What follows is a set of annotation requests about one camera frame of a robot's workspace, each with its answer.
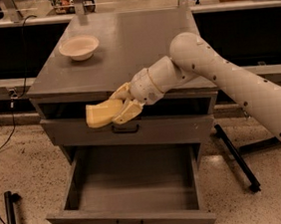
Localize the black drawer handle upper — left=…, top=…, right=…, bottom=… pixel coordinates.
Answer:
left=111, top=124, right=140, bottom=134

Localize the black stand leg right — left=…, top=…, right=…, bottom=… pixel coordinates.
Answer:
left=214, top=124, right=281, bottom=193

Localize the closed grey upper drawer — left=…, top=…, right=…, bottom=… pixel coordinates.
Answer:
left=40, top=114, right=213, bottom=147

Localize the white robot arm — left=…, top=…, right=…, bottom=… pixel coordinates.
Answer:
left=112, top=32, right=281, bottom=141

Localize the yellow sponge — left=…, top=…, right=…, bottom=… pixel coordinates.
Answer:
left=86, top=100, right=123, bottom=128

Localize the open grey bottom drawer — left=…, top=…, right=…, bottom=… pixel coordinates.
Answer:
left=47, top=143, right=216, bottom=224

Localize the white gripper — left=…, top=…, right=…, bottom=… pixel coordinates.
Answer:
left=110, top=67, right=164, bottom=124

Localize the grey drawer cabinet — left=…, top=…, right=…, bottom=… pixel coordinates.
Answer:
left=28, top=7, right=217, bottom=160

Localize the black cable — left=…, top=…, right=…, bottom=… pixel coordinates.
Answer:
left=0, top=14, right=53, bottom=159

